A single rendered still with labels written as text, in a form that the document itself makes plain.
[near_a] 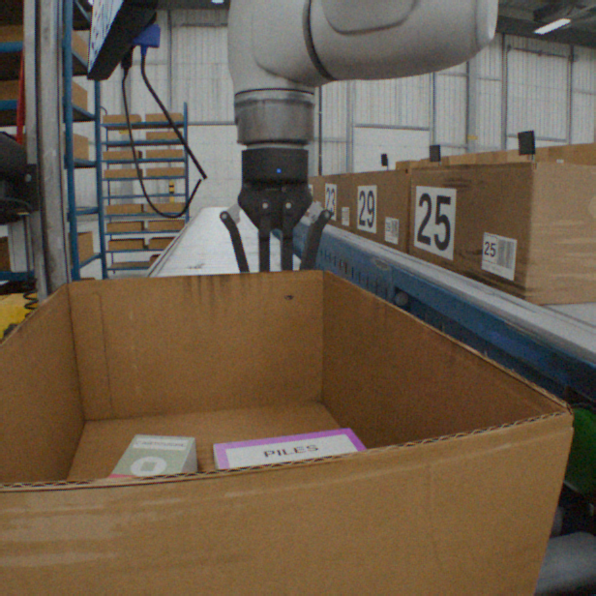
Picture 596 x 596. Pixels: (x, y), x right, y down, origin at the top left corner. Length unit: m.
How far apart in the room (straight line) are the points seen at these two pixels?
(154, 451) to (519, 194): 0.49
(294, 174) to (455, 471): 0.39
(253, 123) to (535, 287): 0.38
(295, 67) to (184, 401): 0.38
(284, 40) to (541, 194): 0.33
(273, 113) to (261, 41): 0.07
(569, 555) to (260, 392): 0.37
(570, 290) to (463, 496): 0.47
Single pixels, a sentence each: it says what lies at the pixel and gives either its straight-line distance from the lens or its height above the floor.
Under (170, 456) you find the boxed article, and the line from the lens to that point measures 0.43.
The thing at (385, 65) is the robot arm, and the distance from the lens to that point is 0.48.
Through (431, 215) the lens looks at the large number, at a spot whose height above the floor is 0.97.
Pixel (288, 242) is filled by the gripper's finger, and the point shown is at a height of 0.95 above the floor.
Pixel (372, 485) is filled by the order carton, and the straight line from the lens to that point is 0.20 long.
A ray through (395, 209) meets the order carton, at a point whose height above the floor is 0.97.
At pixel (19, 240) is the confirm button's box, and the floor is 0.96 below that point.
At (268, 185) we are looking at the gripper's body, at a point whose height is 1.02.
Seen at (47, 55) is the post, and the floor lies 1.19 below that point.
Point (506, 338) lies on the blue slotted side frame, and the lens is 0.55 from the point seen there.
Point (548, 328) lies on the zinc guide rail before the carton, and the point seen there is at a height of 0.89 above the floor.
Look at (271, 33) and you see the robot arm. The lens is 0.53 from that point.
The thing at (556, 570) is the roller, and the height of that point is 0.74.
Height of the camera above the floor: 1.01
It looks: 13 degrees down
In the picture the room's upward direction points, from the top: straight up
